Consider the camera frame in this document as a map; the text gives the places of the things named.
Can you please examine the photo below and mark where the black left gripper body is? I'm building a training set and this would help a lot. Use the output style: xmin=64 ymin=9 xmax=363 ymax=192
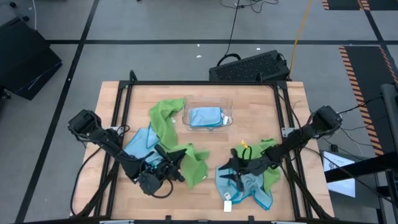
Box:
xmin=146 ymin=157 xmax=187 ymax=183

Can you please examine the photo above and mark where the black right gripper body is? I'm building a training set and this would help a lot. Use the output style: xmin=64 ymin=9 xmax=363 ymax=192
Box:
xmin=238 ymin=154 xmax=271 ymax=177

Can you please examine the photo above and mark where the green microfiber towel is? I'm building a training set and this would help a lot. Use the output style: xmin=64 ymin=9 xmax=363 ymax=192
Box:
xmin=148 ymin=98 xmax=187 ymax=150
xmin=169 ymin=142 xmax=211 ymax=190
xmin=233 ymin=138 xmax=282 ymax=195

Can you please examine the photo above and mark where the blue teal-edged microfiber towel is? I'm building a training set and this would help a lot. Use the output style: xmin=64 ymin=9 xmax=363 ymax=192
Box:
xmin=123 ymin=127 xmax=164 ymax=167
xmin=215 ymin=167 xmax=274 ymax=211
xmin=188 ymin=106 xmax=233 ymax=128

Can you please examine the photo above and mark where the clear plastic bin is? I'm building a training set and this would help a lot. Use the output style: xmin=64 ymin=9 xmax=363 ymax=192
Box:
xmin=182 ymin=95 xmax=234 ymax=131

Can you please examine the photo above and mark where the white printed sheet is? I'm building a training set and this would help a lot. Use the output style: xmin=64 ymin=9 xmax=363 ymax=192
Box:
xmin=322 ymin=150 xmax=357 ymax=198

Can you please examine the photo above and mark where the black perforated computer case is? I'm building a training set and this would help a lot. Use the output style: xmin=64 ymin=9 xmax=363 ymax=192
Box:
xmin=208 ymin=49 xmax=292 ymax=82

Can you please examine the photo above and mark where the black metal stand beam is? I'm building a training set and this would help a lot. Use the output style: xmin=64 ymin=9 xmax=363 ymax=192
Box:
xmin=325 ymin=151 xmax=398 ymax=184

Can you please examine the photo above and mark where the black orange-striped floor mat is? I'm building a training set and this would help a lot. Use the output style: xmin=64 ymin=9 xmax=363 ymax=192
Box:
xmin=338 ymin=45 xmax=398 ymax=156
xmin=322 ymin=0 xmax=398 ymax=11

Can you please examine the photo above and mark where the large black equipment case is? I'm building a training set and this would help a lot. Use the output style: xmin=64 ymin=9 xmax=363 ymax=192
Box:
xmin=0 ymin=17 xmax=63 ymax=101

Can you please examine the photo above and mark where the black hanging cable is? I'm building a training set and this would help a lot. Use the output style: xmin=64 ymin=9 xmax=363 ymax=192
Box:
xmin=216 ymin=0 xmax=242 ymax=67

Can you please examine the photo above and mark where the grey metal post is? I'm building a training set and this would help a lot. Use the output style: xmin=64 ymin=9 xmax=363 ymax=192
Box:
xmin=381 ymin=83 xmax=398 ymax=156

